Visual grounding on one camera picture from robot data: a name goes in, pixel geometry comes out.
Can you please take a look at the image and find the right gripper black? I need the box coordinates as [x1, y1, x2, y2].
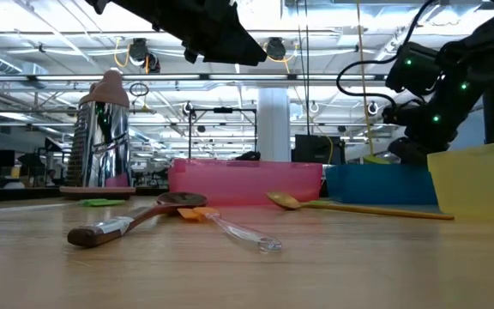
[382, 46, 494, 167]

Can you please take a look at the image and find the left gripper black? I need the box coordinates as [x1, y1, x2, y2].
[152, 0, 268, 66]

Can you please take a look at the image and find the green silicone spoon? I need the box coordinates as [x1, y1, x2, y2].
[361, 154, 390, 166]

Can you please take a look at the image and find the gold metal spoon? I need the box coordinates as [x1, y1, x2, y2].
[266, 191, 455, 221]

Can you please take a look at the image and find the clear plastic spoon orange handle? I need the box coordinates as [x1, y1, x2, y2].
[177, 207, 283, 253]

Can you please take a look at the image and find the dark wooden spoon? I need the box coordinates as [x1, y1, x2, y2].
[66, 191, 208, 249]

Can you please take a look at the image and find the blue plastic bin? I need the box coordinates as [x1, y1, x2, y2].
[324, 164, 439, 206]

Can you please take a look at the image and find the yellow plastic bin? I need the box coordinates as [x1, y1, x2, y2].
[426, 138, 494, 221]

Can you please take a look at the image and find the white building pillar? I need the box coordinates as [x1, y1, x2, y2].
[256, 88, 292, 163]

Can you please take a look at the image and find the black cabinet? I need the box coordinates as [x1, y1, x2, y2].
[293, 135, 346, 167]

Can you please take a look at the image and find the black office chair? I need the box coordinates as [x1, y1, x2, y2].
[234, 150, 262, 162]

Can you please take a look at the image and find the pink plastic bin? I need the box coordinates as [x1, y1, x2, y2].
[167, 157, 323, 207]

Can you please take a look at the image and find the black ceiling cable reel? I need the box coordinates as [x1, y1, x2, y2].
[265, 37, 288, 62]
[128, 37, 162, 75]

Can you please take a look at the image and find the black metal stand frame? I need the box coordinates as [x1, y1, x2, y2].
[188, 106, 258, 161]

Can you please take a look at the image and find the black hanging cable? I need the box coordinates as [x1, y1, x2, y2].
[296, 0, 312, 138]

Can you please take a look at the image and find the yellow hanging cable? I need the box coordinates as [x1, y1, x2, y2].
[355, 0, 376, 158]

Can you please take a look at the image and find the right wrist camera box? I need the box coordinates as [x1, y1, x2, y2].
[384, 41, 442, 97]

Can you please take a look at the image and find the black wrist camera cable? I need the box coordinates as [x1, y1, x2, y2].
[335, 0, 441, 108]

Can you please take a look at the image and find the chrome grater pink handle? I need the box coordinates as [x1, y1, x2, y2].
[59, 70, 137, 201]

